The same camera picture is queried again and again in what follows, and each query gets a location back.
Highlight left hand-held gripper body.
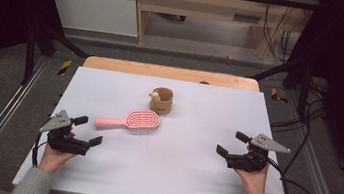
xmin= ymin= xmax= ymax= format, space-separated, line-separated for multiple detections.
xmin=36 ymin=106 xmax=95 ymax=158

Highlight hand-held gripper black cable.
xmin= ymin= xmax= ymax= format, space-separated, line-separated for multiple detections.
xmin=262 ymin=157 xmax=329 ymax=194
xmin=30 ymin=131 xmax=50 ymax=169

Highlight light wooden table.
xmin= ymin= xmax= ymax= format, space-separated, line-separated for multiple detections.
xmin=82 ymin=54 xmax=262 ymax=92

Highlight wooden desk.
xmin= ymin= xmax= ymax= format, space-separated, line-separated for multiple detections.
xmin=126 ymin=0 xmax=310 ymax=66

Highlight white foam board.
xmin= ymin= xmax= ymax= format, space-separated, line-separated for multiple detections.
xmin=11 ymin=59 xmax=308 ymax=194

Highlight pink hairbrush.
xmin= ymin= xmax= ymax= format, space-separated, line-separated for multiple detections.
xmin=93 ymin=102 xmax=162 ymax=138

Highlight person's left hand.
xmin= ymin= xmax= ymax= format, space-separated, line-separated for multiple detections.
xmin=38 ymin=143 xmax=77 ymax=177

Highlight left hand-held gripper black cable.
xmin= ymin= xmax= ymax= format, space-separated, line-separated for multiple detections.
xmin=30 ymin=131 xmax=50 ymax=169

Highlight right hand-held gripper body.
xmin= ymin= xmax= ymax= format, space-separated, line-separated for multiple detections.
xmin=225 ymin=129 xmax=294 ymax=178

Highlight person's right hand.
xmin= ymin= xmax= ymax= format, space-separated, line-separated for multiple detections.
xmin=231 ymin=159 xmax=270 ymax=194

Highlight hanging cable bundle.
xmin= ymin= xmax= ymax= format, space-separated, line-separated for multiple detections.
xmin=257 ymin=0 xmax=307 ymax=66

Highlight right hand-held gripper black cable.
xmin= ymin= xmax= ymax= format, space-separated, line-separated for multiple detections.
xmin=262 ymin=157 xmax=329 ymax=194

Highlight black floor cables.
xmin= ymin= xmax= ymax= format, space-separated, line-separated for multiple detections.
xmin=269 ymin=72 xmax=332 ymax=140

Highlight yellow black tape marker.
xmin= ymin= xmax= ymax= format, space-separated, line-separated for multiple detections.
xmin=269 ymin=87 xmax=290 ymax=105
xmin=57 ymin=58 xmax=74 ymax=78

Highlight brown holder cup with animal figure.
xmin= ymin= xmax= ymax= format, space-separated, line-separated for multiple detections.
xmin=146 ymin=85 xmax=175 ymax=117

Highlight black frame strut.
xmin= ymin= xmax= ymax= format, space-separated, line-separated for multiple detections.
xmin=244 ymin=51 xmax=316 ymax=122
xmin=19 ymin=21 xmax=93 ymax=93

